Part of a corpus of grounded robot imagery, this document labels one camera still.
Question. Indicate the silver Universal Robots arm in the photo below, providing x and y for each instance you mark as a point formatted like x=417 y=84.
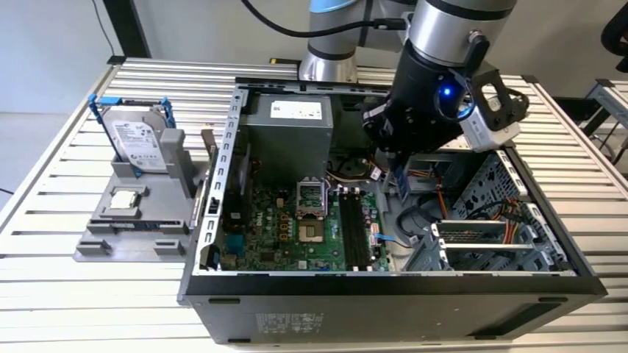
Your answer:
x=456 y=29

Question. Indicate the perforated metal drive cage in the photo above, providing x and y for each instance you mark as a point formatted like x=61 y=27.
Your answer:
x=482 y=191

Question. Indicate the grey power supply unit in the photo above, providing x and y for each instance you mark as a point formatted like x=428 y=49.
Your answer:
x=284 y=143

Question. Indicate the yellow black tag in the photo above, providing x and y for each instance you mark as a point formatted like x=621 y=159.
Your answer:
x=278 y=61

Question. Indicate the CPU socket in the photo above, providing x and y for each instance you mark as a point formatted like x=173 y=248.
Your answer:
x=310 y=231

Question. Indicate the metal disk bay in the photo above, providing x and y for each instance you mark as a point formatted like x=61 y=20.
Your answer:
x=485 y=247

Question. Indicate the black office chair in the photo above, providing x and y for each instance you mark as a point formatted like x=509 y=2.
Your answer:
x=613 y=40

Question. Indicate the green Dell motherboard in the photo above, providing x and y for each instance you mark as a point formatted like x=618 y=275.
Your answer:
x=274 y=253

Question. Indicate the black open PC case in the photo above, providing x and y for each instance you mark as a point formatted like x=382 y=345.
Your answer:
x=392 y=312

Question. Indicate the grey parts rack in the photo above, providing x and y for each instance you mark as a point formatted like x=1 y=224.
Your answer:
x=166 y=206

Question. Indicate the hard disk in blue carrier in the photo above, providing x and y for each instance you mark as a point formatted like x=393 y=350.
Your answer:
x=134 y=139

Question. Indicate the silver CPU chip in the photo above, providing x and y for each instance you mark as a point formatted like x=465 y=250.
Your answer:
x=122 y=200

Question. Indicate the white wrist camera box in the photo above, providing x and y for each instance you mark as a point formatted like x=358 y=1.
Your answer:
x=490 y=132

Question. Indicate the black camera mount frame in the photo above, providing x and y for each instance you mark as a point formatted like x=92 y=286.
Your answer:
x=509 y=99

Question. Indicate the neighbouring metal table frame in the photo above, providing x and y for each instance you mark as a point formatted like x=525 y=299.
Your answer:
x=608 y=95

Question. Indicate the black upright post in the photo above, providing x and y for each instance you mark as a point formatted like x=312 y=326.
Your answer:
x=129 y=29

